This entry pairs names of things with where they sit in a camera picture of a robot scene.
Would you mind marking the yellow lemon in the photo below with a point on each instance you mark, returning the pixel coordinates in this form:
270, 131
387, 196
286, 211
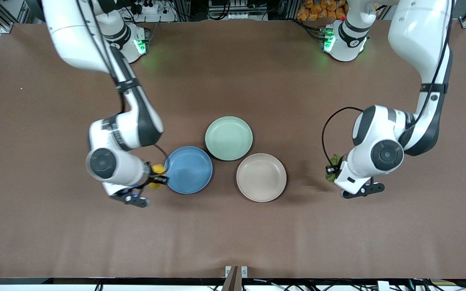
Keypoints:
158, 167

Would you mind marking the green lettuce leaf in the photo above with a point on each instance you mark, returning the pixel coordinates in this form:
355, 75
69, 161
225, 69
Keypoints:
334, 158

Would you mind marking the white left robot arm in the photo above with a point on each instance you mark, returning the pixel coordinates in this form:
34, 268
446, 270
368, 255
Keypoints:
419, 32

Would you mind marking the blue round plate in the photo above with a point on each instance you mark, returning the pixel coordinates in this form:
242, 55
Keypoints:
188, 169

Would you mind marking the beige round plate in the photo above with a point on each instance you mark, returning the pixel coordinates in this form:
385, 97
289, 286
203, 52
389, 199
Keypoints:
261, 178

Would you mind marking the light green round plate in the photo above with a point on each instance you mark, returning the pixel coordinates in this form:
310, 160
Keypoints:
229, 138

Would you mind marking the white power strip with plugs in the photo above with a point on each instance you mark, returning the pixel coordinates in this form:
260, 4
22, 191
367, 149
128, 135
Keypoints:
152, 14

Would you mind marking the bag of oranges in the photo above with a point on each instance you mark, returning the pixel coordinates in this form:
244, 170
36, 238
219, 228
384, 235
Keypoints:
318, 10

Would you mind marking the long white power strip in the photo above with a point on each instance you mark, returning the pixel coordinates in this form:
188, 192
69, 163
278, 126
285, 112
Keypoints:
237, 15

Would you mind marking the metal table edge bracket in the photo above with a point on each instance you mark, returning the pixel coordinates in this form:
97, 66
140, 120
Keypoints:
236, 273

